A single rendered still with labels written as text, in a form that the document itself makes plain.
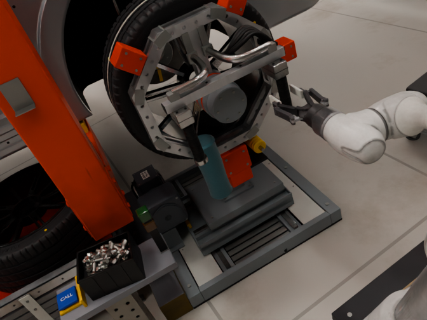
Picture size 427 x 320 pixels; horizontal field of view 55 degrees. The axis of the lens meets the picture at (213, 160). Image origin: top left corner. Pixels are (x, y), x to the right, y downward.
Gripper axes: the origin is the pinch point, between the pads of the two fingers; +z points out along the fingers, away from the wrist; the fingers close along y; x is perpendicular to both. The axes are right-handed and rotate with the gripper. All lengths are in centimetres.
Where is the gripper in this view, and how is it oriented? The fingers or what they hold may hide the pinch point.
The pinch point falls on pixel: (284, 95)
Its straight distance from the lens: 138.6
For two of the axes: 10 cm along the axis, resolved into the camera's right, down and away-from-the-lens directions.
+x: -2.9, -7.5, -6.0
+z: -4.1, -4.7, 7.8
